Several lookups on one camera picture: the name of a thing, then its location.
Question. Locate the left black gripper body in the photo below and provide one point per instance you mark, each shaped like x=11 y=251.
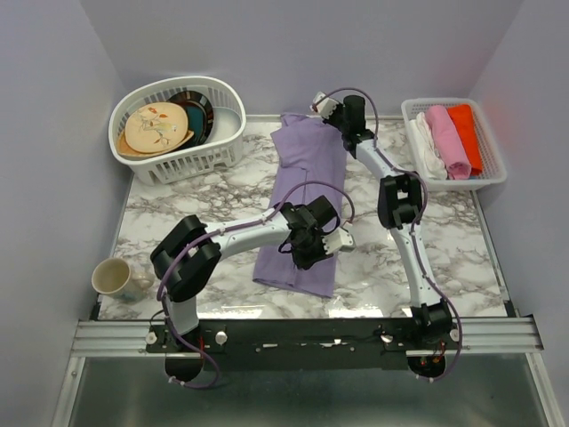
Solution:
x=310 y=251

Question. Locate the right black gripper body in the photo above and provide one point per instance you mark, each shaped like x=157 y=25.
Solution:
x=335 y=120

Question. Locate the purple t shirt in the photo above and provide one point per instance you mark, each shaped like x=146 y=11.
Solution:
x=311 y=153

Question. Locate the white oval dish basket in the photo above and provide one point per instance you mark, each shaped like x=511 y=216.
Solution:
x=224 y=147

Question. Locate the white rectangular tray basket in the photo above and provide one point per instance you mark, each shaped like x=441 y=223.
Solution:
x=494 y=169

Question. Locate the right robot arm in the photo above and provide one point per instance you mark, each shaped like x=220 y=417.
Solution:
x=402 y=201

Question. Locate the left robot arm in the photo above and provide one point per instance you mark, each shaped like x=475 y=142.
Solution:
x=187 y=257

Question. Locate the white rolled t shirt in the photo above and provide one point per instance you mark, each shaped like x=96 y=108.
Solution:
x=427 y=153

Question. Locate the pink rolled t shirt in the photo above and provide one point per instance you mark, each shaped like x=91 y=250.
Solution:
x=448 y=143

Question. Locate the orange rolled t shirt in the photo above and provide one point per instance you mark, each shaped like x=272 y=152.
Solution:
x=463 y=120

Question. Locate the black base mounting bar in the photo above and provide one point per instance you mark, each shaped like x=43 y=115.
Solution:
x=315 y=344

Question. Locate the dark teal plate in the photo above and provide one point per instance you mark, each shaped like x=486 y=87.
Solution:
x=200 y=121

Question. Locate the black rimmed plate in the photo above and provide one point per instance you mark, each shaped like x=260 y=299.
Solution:
x=184 y=98

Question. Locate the beige floral plate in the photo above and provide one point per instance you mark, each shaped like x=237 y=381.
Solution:
x=156 y=127

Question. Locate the orange leaf shaped plate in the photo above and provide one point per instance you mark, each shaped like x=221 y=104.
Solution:
x=124 y=150

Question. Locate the beige cup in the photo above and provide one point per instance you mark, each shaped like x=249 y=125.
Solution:
x=119 y=280

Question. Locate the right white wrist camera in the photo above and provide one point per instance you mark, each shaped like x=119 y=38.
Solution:
x=324 y=105

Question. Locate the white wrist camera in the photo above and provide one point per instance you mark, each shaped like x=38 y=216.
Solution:
x=324 y=105
x=339 y=240

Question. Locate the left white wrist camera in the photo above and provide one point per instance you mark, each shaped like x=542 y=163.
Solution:
x=339 y=240

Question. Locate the aluminium rail frame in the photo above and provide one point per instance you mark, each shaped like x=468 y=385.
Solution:
x=141 y=338

